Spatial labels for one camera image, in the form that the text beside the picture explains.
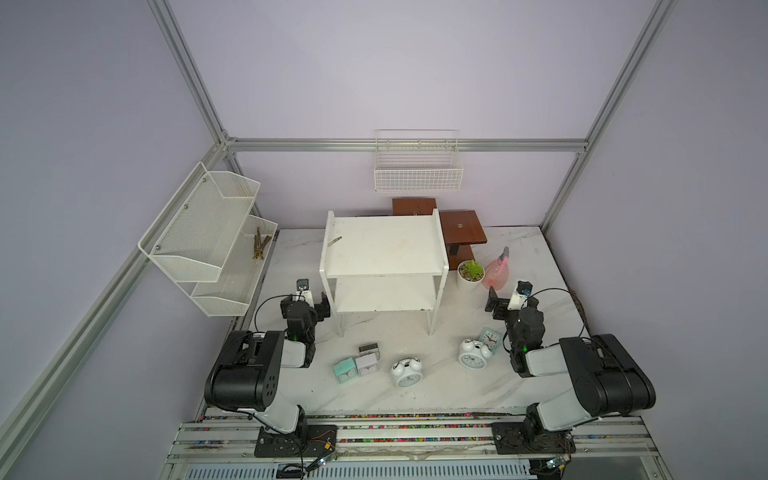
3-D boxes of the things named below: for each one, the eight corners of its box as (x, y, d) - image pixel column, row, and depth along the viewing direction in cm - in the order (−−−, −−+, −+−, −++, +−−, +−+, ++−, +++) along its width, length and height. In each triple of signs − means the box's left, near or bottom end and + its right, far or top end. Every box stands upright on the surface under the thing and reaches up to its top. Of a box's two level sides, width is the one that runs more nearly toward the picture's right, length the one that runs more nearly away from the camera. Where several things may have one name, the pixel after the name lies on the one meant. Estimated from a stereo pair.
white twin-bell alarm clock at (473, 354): (457, 366, 87) (462, 354, 80) (459, 349, 91) (464, 337, 84) (483, 372, 86) (491, 361, 79) (484, 355, 90) (491, 343, 83)
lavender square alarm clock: (360, 377, 85) (358, 371, 81) (356, 365, 87) (354, 359, 84) (378, 370, 87) (378, 364, 83) (374, 358, 89) (374, 352, 85)
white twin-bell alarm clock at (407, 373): (398, 393, 82) (399, 383, 75) (391, 375, 86) (391, 364, 79) (423, 383, 84) (425, 372, 77) (415, 366, 87) (417, 354, 80)
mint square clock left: (339, 384, 84) (336, 378, 80) (335, 372, 86) (332, 365, 82) (359, 374, 86) (357, 368, 82) (354, 363, 88) (353, 356, 84)
